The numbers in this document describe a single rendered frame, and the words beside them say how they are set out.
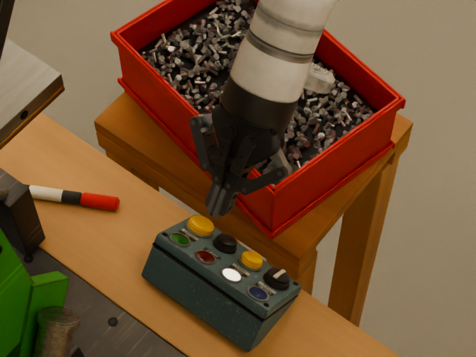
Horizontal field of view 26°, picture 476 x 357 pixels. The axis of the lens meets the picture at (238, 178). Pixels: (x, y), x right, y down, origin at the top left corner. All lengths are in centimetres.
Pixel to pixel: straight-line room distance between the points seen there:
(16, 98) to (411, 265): 133
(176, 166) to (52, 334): 47
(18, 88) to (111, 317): 28
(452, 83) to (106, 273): 146
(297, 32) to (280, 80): 5
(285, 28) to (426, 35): 157
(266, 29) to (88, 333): 38
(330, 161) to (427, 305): 96
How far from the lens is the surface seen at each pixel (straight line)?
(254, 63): 101
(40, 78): 102
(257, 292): 107
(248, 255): 111
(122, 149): 139
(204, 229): 113
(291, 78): 102
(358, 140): 125
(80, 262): 116
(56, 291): 94
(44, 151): 125
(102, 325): 113
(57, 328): 92
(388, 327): 212
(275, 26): 100
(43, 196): 120
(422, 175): 231
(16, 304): 92
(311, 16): 100
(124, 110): 139
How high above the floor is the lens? 192
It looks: 58 degrees down
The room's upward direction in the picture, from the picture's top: straight up
